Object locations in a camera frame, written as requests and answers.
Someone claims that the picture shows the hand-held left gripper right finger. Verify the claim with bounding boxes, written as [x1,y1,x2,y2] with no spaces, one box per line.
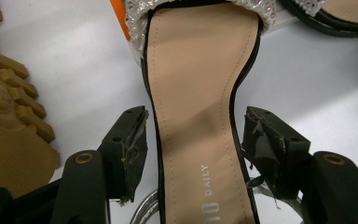
[241,105,311,200]

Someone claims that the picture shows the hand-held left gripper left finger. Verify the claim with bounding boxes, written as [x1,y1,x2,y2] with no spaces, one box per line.
[97,105,149,203]

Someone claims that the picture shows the black glitter strap heeled sandal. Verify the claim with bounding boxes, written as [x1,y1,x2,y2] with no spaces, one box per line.
[279,0,358,38]
[123,0,302,224]

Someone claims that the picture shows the tan suede boot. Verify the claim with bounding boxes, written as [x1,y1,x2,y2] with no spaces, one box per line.
[0,0,60,199]

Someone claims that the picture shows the white shoe rack orange posts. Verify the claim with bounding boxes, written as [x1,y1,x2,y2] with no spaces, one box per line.
[109,0,301,68]

